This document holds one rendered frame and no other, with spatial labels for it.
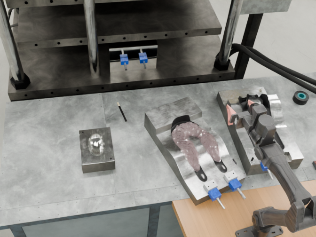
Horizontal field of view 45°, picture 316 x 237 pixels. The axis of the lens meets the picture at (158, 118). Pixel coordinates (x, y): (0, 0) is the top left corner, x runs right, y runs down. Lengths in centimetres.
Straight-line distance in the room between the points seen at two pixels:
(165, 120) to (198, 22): 66
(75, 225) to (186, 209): 55
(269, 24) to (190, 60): 198
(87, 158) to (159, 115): 40
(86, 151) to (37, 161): 24
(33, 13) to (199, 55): 99
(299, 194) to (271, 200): 49
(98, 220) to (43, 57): 104
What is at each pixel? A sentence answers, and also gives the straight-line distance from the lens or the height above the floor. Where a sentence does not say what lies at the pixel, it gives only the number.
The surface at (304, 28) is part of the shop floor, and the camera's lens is 432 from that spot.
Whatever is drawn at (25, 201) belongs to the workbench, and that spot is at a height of 80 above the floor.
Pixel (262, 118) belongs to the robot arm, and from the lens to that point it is 142.
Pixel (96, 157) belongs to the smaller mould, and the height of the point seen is 87.
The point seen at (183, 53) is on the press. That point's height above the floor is 78.
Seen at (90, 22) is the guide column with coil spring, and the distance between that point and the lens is 199.
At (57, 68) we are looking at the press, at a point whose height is 78.
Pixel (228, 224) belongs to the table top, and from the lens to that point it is 173.
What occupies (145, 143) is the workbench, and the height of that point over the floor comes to 80.
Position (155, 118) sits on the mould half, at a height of 91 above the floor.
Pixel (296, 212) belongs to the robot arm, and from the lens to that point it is 134.
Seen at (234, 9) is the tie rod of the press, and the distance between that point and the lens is 210.
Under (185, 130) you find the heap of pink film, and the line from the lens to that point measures 184.
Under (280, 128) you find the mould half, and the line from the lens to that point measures 199.
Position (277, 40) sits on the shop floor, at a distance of 404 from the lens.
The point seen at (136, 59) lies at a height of 87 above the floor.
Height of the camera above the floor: 233
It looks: 50 degrees down
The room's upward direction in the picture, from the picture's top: 5 degrees clockwise
